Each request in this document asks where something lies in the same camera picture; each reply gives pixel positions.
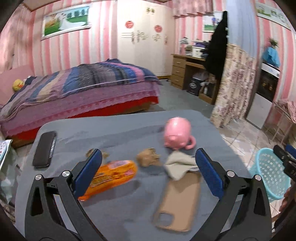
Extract black phone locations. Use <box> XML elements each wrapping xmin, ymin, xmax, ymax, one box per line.
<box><xmin>32</xmin><ymin>131</ymin><xmax>57</xmax><ymax>169</ymax></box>

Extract desk lamp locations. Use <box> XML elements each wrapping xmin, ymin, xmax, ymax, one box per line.
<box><xmin>179</xmin><ymin>37</ymin><xmax>189</xmax><ymax>55</ymax></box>

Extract yellow duck plush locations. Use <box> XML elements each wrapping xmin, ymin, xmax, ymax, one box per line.
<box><xmin>12</xmin><ymin>79</ymin><xmax>25</xmax><ymax>92</ymax></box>

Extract striped patchwork blanket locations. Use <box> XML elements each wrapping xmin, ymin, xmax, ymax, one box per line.
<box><xmin>1</xmin><ymin>59</ymin><xmax>161</xmax><ymax>123</ymax></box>

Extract white wardrobe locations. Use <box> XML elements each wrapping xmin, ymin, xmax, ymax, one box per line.
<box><xmin>117</xmin><ymin>1</ymin><xmax>175</xmax><ymax>77</ymax></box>

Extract framed wedding photo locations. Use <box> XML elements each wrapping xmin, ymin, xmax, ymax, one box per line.
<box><xmin>41</xmin><ymin>4</ymin><xmax>91</xmax><ymax>40</ymax></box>

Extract pink pig mug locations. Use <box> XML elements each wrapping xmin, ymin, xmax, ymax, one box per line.
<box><xmin>164</xmin><ymin>116</ymin><xmax>196</xmax><ymax>150</ymax></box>

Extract wall picture right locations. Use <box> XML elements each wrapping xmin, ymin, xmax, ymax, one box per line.
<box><xmin>255</xmin><ymin>2</ymin><xmax>290</xmax><ymax>30</ymax></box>

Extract polka dot bag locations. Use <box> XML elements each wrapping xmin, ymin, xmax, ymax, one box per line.
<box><xmin>0</xmin><ymin>140</ymin><xmax>12</xmax><ymax>170</ymax></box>

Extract pink window curtain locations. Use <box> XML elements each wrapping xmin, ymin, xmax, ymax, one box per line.
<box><xmin>1</xmin><ymin>4</ymin><xmax>31</xmax><ymax>73</ymax></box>

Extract wooden desk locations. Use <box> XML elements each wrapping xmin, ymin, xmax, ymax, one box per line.
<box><xmin>170</xmin><ymin>54</ymin><xmax>219</xmax><ymax>105</ymax></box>

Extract blue cloth on refrigerator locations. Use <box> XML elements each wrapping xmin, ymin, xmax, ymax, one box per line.
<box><xmin>262</xmin><ymin>47</ymin><xmax>280</xmax><ymax>68</ymax></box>

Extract white box on desk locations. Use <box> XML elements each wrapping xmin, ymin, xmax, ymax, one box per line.
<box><xmin>192</xmin><ymin>46</ymin><xmax>205</xmax><ymax>58</ymax></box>

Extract brown phone case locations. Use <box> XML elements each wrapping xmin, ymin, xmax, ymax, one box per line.
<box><xmin>153</xmin><ymin>171</ymin><xmax>202</xmax><ymax>232</ymax></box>

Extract bed with purple sheet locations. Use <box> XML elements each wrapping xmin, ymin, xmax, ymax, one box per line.
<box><xmin>0</xmin><ymin>64</ymin><xmax>161</xmax><ymax>142</ymax></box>

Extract pink clothes on rack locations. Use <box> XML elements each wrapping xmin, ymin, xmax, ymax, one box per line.
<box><xmin>277</xmin><ymin>99</ymin><xmax>296</xmax><ymax>123</ymax></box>

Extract pink valance curtain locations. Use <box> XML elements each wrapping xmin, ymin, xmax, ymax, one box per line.
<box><xmin>172</xmin><ymin>0</ymin><xmax>213</xmax><ymax>16</ymax></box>

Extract black box under desk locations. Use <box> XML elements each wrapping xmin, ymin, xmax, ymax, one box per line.
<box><xmin>187</xmin><ymin>78</ymin><xmax>203</xmax><ymax>96</ymax></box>

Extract grey printed snack wrapper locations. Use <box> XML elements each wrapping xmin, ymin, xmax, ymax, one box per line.
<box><xmin>164</xmin><ymin>151</ymin><xmax>199</xmax><ymax>181</ymax></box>

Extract brown paper ball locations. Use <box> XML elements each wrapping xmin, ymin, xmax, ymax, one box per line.
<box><xmin>136</xmin><ymin>148</ymin><xmax>162</xmax><ymax>167</ymax></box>

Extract small framed photo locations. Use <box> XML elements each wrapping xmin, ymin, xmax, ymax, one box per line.
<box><xmin>202</xmin><ymin>11</ymin><xmax>223</xmax><ymax>33</ymax></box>

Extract turquoise plastic basket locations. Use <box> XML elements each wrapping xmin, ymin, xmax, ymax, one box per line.
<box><xmin>249</xmin><ymin>148</ymin><xmax>290</xmax><ymax>202</ymax></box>

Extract orange snack bag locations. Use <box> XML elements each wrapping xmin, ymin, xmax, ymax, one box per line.
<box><xmin>78</xmin><ymin>160</ymin><xmax>137</xmax><ymax>201</ymax></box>

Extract small potted plant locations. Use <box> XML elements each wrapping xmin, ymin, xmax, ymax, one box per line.
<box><xmin>268</xmin><ymin>38</ymin><xmax>278</xmax><ymax>49</ymax></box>

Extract floral curtain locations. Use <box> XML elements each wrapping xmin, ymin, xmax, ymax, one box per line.
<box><xmin>210</xmin><ymin>44</ymin><xmax>257</xmax><ymax>128</ymax></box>

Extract black hanging coat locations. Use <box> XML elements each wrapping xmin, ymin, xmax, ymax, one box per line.
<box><xmin>204</xmin><ymin>11</ymin><xmax>228</xmax><ymax>83</ymax></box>

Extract grey-blue table cloth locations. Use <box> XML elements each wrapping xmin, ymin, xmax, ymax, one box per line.
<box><xmin>15</xmin><ymin>110</ymin><xmax>249</xmax><ymax>240</ymax></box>

